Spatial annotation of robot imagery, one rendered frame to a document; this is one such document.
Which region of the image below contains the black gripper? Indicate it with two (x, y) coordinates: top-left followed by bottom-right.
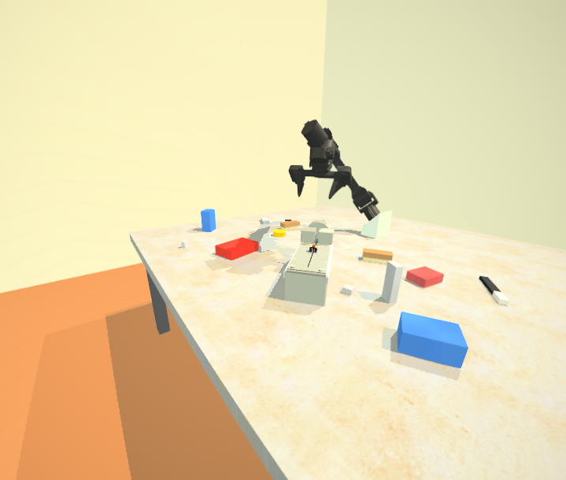
(288, 160), (352, 199)

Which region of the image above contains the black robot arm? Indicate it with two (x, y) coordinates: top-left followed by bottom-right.
(301, 120), (381, 221)

